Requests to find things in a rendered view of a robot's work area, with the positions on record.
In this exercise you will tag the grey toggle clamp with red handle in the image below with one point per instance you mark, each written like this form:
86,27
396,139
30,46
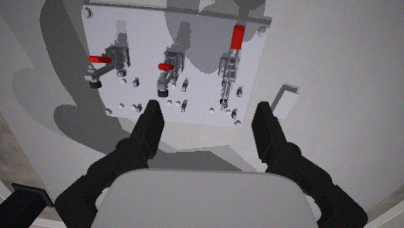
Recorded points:
117,61

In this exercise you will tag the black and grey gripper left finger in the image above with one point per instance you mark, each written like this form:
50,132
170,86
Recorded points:
76,205

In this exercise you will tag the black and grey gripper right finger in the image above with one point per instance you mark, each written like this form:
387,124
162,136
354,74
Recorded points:
338,209

